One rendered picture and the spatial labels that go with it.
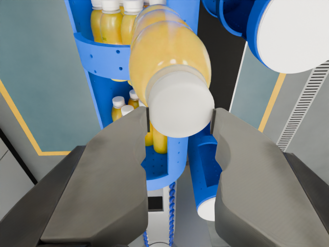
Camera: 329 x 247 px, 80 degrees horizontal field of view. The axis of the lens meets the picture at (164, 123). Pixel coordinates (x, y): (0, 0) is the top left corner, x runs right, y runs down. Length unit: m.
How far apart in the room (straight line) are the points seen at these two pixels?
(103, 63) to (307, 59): 0.59
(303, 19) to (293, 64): 0.13
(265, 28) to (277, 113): 1.75
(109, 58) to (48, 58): 1.53
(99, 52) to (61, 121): 1.87
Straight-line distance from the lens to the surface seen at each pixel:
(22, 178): 2.88
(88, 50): 0.44
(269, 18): 0.65
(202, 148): 1.76
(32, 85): 2.12
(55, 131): 2.38
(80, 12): 0.57
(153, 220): 1.61
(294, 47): 0.71
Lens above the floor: 1.60
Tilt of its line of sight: 51 degrees down
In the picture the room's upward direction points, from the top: 177 degrees clockwise
